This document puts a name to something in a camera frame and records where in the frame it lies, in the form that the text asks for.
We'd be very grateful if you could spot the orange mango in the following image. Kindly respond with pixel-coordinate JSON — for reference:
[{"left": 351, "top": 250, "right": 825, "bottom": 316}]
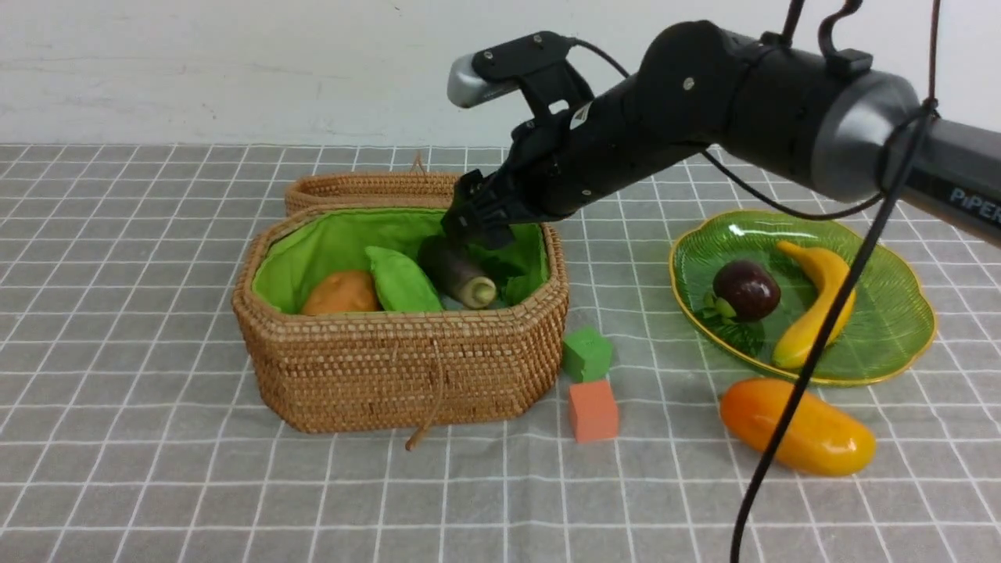
[{"left": 719, "top": 378, "right": 877, "bottom": 477}]

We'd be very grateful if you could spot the grey checkered tablecloth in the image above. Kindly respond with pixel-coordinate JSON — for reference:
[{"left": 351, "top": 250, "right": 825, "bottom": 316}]
[{"left": 0, "top": 145, "right": 1001, "bottom": 563}]

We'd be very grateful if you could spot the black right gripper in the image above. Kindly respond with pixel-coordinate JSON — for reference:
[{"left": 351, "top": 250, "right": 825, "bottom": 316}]
[{"left": 441, "top": 74, "right": 705, "bottom": 249}]

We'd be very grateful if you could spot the green glass leaf plate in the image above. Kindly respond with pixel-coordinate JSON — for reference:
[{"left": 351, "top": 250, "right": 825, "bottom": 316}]
[{"left": 669, "top": 210, "right": 937, "bottom": 387}]

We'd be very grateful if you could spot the yellow banana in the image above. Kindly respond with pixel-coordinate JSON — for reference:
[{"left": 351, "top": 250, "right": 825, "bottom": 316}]
[{"left": 772, "top": 240, "right": 850, "bottom": 371}]

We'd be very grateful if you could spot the dark purple eggplant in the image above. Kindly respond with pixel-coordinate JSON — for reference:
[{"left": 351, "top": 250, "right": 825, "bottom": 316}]
[{"left": 418, "top": 235, "right": 498, "bottom": 310}]

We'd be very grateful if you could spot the purple mangosteen green top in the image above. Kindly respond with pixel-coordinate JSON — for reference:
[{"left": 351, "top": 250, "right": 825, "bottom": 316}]
[{"left": 703, "top": 260, "right": 782, "bottom": 325}]

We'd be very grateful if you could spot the brown potato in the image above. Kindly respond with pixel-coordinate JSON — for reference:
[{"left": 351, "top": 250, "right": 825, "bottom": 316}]
[{"left": 300, "top": 270, "right": 382, "bottom": 316}]

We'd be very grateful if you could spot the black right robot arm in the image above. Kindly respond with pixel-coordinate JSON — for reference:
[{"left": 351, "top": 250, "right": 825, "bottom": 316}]
[{"left": 441, "top": 20, "right": 921, "bottom": 249}]

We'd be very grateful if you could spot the woven rattan basket lid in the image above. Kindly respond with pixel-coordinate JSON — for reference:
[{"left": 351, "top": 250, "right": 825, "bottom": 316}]
[{"left": 285, "top": 156, "right": 460, "bottom": 215}]

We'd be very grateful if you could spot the orange foam cube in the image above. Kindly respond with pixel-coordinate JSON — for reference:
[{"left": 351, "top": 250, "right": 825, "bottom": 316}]
[{"left": 569, "top": 380, "right": 621, "bottom": 444}]

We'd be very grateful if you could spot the green foam cube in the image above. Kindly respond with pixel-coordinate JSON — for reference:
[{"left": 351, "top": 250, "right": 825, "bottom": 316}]
[{"left": 561, "top": 325, "right": 615, "bottom": 384}]

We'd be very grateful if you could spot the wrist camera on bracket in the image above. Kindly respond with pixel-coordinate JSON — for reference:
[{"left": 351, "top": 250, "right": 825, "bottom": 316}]
[{"left": 447, "top": 31, "right": 594, "bottom": 122}]

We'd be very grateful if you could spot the light green cucumber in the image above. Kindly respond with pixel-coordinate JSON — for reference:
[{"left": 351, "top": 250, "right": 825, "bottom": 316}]
[{"left": 365, "top": 246, "right": 443, "bottom": 313}]

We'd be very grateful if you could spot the woven rattan basket green lining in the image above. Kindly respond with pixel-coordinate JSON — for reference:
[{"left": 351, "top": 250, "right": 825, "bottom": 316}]
[{"left": 231, "top": 203, "right": 569, "bottom": 435}]

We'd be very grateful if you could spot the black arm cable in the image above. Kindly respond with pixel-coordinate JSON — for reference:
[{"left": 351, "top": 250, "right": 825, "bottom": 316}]
[{"left": 571, "top": 0, "right": 943, "bottom": 563}]

